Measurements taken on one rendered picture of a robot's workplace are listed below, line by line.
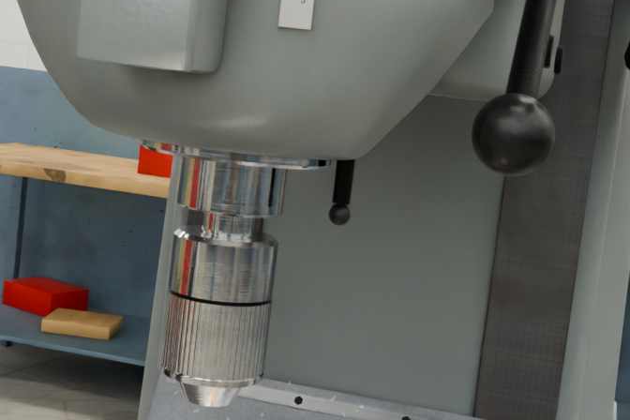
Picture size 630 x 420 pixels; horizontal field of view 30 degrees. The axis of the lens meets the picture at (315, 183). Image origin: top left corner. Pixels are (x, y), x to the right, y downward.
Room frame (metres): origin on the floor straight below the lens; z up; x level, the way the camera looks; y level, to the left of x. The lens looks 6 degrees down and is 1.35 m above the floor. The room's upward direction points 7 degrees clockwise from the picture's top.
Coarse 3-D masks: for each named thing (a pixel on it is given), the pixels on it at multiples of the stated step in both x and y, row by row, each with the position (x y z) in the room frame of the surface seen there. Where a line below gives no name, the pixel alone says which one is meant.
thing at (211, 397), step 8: (184, 384) 0.51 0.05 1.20; (192, 384) 0.51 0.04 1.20; (184, 392) 0.51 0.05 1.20; (192, 392) 0.51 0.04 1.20; (200, 392) 0.51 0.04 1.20; (208, 392) 0.51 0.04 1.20; (216, 392) 0.51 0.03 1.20; (224, 392) 0.51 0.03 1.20; (232, 392) 0.51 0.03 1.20; (192, 400) 0.51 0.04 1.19; (200, 400) 0.51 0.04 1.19; (208, 400) 0.51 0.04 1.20; (216, 400) 0.51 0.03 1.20; (224, 400) 0.51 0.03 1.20; (232, 400) 0.52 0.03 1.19
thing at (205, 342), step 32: (192, 288) 0.50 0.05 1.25; (224, 288) 0.50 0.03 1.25; (256, 288) 0.50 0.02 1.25; (192, 320) 0.50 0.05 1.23; (224, 320) 0.50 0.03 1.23; (256, 320) 0.51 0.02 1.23; (192, 352) 0.50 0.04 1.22; (224, 352) 0.50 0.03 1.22; (256, 352) 0.51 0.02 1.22; (224, 384) 0.50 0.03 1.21
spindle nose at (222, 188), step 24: (192, 168) 0.50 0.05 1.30; (216, 168) 0.50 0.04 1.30; (240, 168) 0.50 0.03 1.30; (264, 168) 0.50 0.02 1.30; (192, 192) 0.50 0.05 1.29; (216, 192) 0.50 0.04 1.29; (240, 192) 0.50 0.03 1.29; (264, 192) 0.50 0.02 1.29; (240, 216) 0.50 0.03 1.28; (264, 216) 0.50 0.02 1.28
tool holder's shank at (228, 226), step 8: (208, 216) 0.51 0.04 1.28; (216, 216) 0.51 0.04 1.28; (224, 216) 0.51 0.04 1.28; (208, 224) 0.51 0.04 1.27; (216, 224) 0.51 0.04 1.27; (224, 224) 0.51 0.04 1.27; (232, 224) 0.51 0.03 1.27; (240, 224) 0.51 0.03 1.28; (248, 224) 0.51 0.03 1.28; (208, 232) 0.51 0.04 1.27; (216, 232) 0.51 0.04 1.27; (224, 232) 0.51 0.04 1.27; (232, 232) 0.51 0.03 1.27; (240, 232) 0.51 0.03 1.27; (248, 232) 0.52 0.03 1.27
